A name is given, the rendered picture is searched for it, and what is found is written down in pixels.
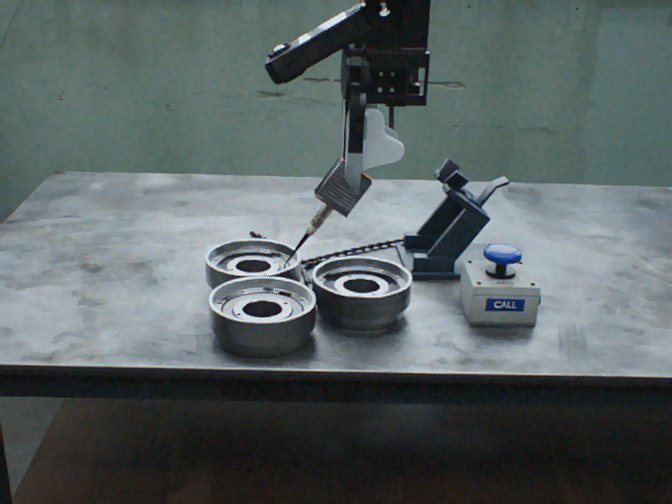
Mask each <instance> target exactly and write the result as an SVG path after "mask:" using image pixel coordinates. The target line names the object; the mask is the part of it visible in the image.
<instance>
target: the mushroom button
mask: <svg viewBox="0 0 672 504"><path fill-rule="evenodd" d="M483 257H484V258H485V259H487V260H488V261H490V262H493V263H496V267H495V270H497V271H500V272H504V271H506V268H507V265H512V264H517V263H519V262H520V261H521V260H522V252H521V250H520V249H519V248H518V247H516V246H513V245H511V244H505V243H495V244H490V245H488V246H487V247H485V248H484V250H483Z"/></svg>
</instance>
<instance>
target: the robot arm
mask: <svg viewBox="0 0 672 504"><path fill-rule="evenodd" d="M381 3H386V9H385V11H383V12H381V11H382V8H383V6H381V5H380V4H381ZM430 9H431V0H363V4H361V5H360V4H358V5H356V6H354V7H352V8H350V9H348V10H347V11H345V12H343V13H342V14H340V15H338V16H336V17H335V18H333V19H330V20H329V21H327V22H325V23H323V24H322V26H320V27H318V28H316V29H315V30H313V31H311V32H310V33H307V34H305V35H303V36H302V37H300V38H298V39H297V40H295V41H293V42H291V43H290V42H289V41H288V42H285V43H283V44H281V45H278V46H277V47H275V50H273V51H271V52H270V53H269V54H268V57H267V58H266V63H265V66H264V68H266V70H267V72H268V73H269V76H270V78H271V80H272V81H273V83H274V84H276V85H280V84H281V83H284V84H285V83H289V82H291V81H293V80H295V79H297V78H298V77H299V76H301V75H303V73H304V72H305V69H307V68H310V67H311V66H313V65H315V64H317V63H318V62H320V61H322V60H324V59H325V58H327V57H329V56H331V55H333V54H335V53H337V52H339V51H340V49H342V56H341V94H342V158H343V159H344V160H345V172H344V178H345V180H346V182H347V184H348V186H349V188H350V191H351V193H352V194H355V195H359V190H360V182H361V173H362V172H364V171H367V170H371V169H376V168H380V166H384V165H388V164H392V163H396V162H399V161H400V160H401V159H402V158H403V156H404V146H403V143H402V142H400V141H398V134H396V132H395V131H393V130H392V129H390V128H388V127H386V126H384V116H383V114H382V113H381V111H379V107H378V105H377V104H385V105H386V107H406V106H426V105H427V91H428V79H429V65H430V53H429V52H428V36H429V23H430ZM419 68H425V80H424V93H423V94H419V90H420V85H419V84H418V70H419Z"/></svg>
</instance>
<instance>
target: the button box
mask: <svg viewBox="0 0 672 504"><path fill-rule="evenodd" d="M495 267H496V263H493V262H490V261H481V260H462V265H461V275H460V286H459V300H460V302H461V305H462V308H464V310H465V313H466V316H467V319H468V322H469V325H474V326H524V327H536V321H537V314H538V307H539V305H540V304H541V295H540V292H541V287H540V285H539V284H538V282H537V280H536V278H535V277H534V274H532V272H531V271H530V269H529V267H528V266H527V264H526V262H525V261H520V262H519V263H517V264H512V265H507V268H506V271H504V272H500V271H497V270H495Z"/></svg>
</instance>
